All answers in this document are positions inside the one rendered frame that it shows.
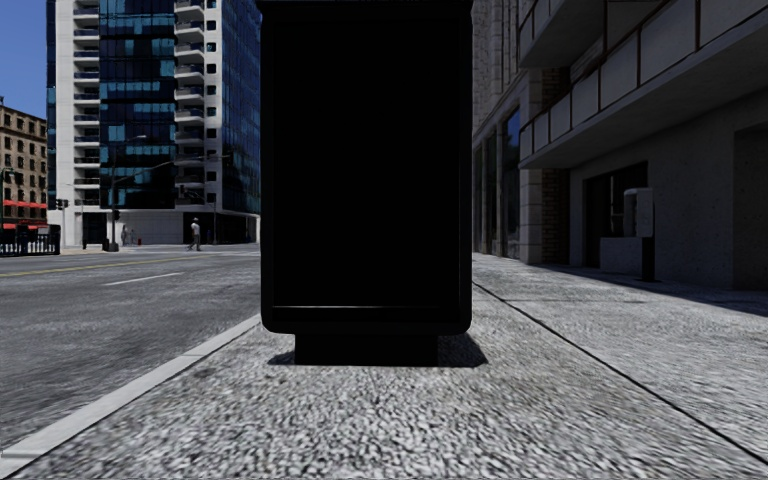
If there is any black bus shelter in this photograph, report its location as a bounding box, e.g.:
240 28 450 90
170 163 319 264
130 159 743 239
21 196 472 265
256 0 476 367

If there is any traffic light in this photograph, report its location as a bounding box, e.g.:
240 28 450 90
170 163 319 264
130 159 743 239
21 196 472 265
179 187 220 245
55 197 71 248
101 134 233 253

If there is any pale stone building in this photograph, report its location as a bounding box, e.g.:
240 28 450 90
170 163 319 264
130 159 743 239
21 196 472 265
471 0 571 266

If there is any glass tower with white balconies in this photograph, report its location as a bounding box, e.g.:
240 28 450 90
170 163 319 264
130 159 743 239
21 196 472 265
46 0 263 248

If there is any pale concrete building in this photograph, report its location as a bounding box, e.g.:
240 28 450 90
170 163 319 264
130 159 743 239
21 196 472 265
517 0 768 293

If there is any dark stairway railing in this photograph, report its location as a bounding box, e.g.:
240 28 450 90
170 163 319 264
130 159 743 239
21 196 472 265
0 223 62 259

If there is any tan brick building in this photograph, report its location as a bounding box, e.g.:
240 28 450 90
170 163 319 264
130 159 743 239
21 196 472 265
0 104 49 232

